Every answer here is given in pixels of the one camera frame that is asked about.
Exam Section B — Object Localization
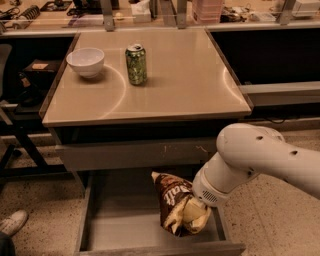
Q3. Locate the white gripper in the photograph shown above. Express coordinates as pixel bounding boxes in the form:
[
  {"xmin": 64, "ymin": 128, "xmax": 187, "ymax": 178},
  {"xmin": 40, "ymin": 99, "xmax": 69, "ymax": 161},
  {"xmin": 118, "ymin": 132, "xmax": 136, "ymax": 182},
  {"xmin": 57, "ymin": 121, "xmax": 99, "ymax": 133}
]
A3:
[{"xmin": 183, "ymin": 170, "xmax": 229, "ymax": 223}]

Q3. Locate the brown sea salt chip bag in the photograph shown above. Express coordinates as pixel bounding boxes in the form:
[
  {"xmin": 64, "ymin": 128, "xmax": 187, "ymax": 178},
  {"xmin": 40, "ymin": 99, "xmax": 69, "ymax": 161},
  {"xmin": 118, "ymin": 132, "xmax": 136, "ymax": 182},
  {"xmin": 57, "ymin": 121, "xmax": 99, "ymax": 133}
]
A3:
[{"xmin": 151, "ymin": 171, "xmax": 211, "ymax": 237}]

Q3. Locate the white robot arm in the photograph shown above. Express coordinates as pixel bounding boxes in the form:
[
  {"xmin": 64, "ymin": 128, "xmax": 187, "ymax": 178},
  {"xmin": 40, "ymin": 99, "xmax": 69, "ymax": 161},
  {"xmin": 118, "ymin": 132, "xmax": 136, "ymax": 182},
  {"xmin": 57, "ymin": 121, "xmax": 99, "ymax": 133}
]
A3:
[{"xmin": 192, "ymin": 123, "xmax": 320, "ymax": 207}]

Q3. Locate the closed grey top drawer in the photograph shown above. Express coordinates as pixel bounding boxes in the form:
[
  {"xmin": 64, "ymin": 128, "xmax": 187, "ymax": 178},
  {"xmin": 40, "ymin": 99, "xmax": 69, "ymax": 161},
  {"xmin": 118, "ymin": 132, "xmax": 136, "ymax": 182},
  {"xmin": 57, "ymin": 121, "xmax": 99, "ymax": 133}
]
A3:
[{"xmin": 56, "ymin": 137, "xmax": 217, "ymax": 172}]

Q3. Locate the open grey middle drawer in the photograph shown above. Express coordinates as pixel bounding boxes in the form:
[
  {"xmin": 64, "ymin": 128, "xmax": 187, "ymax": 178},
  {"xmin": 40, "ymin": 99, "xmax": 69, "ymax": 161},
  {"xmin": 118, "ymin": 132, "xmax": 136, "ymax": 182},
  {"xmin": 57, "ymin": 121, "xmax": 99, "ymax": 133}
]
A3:
[{"xmin": 73, "ymin": 168, "xmax": 245, "ymax": 256}]

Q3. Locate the grey drawer cabinet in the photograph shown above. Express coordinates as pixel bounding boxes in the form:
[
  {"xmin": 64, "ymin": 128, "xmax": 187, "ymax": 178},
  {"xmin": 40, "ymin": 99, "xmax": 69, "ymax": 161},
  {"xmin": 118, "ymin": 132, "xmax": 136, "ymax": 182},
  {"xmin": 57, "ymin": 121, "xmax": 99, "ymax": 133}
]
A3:
[{"xmin": 38, "ymin": 27, "xmax": 254, "ymax": 256}]

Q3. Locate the green soda can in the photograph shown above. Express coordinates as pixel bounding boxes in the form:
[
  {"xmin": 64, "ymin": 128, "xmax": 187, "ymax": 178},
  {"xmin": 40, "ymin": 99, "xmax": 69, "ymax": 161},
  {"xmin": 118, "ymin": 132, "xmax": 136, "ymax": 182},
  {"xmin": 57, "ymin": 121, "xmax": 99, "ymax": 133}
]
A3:
[{"xmin": 125, "ymin": 43, "xmax": 147, "ymax": 85}]

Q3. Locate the white bowl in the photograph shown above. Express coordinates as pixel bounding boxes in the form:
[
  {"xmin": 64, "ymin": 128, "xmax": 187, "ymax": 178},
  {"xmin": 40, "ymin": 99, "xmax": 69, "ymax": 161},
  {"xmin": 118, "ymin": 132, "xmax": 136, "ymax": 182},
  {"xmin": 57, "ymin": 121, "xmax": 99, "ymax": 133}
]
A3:
[{"xmin": 66, "ymin": 48, "xmax": 105, "ymax": 78}]

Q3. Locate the white shoe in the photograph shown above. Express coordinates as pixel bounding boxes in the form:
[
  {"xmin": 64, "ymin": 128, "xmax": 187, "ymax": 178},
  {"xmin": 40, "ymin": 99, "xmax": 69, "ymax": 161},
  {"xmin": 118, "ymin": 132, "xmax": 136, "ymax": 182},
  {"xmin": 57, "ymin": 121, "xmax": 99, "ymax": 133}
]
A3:
[{"xmin": 0, "ymin": 210, "xmax": 28, "ymax": 237}]

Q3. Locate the pink plastic container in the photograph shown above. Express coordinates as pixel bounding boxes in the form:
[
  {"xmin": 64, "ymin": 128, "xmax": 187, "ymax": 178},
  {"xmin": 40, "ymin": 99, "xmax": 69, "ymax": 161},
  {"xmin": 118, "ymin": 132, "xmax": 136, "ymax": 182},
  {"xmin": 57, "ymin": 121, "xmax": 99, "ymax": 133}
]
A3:
[{"xmin": 192, "ymin": 0, "xmax": 224, "ymax": 24}]

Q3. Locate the white tissue box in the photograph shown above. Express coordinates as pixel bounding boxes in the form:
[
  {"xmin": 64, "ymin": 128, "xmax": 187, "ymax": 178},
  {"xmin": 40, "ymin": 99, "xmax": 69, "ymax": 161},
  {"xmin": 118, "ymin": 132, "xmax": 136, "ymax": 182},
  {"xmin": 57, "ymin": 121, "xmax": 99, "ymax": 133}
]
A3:
[{"xmin": 131, "ymin": 0, "xmax": 151, "ymax": 23}]

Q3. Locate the black office chair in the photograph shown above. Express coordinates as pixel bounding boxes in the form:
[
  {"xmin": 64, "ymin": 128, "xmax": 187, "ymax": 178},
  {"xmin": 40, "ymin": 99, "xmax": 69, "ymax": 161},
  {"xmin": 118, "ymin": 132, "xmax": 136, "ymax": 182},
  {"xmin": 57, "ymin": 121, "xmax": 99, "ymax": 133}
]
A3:
[{"xmin": 0, "ymin": 43, "xmax": 24, "ymax": 194}]

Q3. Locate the black coiled spring object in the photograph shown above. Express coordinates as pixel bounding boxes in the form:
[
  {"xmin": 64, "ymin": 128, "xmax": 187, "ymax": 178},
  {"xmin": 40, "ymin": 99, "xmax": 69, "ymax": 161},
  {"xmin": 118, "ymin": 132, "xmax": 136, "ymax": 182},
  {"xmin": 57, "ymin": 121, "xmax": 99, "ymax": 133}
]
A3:
[{"xmin": 12, "ymin": 5, "xmax": 40, "ymax": 29}]

